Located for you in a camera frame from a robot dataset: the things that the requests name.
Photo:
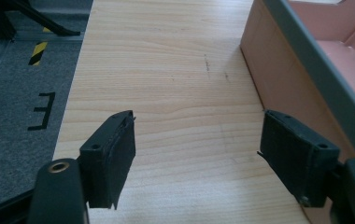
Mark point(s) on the black tape floor mark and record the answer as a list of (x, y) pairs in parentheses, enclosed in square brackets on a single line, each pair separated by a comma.
[(43, 110)]

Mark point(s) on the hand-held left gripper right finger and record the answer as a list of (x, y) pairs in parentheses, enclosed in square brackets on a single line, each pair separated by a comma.
[(297, 158)]

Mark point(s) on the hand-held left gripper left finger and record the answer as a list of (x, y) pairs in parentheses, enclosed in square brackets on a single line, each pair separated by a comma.
[(110, 161)]

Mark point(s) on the brown cardboard box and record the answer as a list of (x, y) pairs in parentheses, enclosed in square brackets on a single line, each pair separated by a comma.
[(294, 84)]

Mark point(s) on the yellow black striped floor tape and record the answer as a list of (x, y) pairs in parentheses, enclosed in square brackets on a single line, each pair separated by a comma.
[(38, 53)]

